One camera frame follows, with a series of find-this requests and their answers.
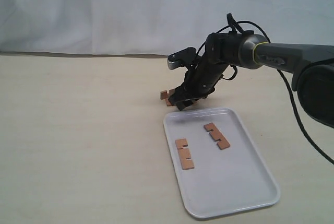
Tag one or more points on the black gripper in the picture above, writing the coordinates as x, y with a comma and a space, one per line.
198, 83

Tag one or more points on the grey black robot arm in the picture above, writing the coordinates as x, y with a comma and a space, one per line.
310, 65

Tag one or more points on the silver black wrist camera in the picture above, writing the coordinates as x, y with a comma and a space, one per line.
184, 58

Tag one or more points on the white plastic tray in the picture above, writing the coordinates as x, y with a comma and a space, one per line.
223, 182

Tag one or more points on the white backdrop cloth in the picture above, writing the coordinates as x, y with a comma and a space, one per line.
119, 27

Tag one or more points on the notched wooden plank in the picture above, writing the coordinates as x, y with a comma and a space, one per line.
169, 102
166, 94
217, 136
184, 154

